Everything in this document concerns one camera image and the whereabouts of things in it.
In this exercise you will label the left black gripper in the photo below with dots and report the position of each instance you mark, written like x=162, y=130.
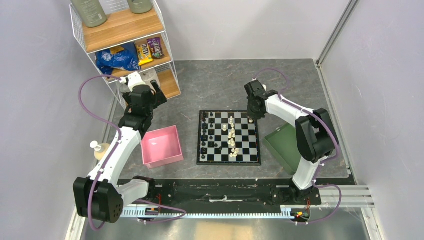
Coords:
x=158, y=98

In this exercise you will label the soap pump dispenser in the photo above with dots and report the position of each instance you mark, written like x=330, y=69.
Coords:
x=100, y=149

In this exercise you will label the black and white chessboard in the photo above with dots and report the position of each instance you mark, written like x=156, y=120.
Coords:
x=238, y=146

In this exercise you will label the pink plastic bin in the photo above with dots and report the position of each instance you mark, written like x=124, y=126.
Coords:
x=161, y=147

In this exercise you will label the green plastic bin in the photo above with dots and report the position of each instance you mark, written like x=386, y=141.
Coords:
x=282, y=144

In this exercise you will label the white wire wooden shelf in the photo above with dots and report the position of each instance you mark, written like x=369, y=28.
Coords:
x=122, y=27

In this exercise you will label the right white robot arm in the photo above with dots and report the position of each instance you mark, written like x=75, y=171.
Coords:
x=316, y=138

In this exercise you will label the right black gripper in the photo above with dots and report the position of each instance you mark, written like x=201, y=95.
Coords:
x=252, y=115

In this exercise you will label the grey-green bottle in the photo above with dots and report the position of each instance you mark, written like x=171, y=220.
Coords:
x=90, y=11
x=139, y=6

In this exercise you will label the grey-green bottle left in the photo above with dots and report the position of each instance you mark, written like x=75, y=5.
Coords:
x=90, y=11

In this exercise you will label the yellow candy bag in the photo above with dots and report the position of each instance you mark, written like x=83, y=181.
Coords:
x=144, y=53

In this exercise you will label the blue snack bag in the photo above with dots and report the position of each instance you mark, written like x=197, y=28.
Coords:
x=121, y=57

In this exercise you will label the brown candy bag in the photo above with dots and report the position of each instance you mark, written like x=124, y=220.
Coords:
x=155, y=46

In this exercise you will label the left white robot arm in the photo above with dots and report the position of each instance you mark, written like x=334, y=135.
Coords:
x=98, y=196

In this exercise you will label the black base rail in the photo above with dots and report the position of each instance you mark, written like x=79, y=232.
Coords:
x=223, y=198

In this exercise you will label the grey-green bottle right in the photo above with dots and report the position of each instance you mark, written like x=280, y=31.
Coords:
x=139, y=6

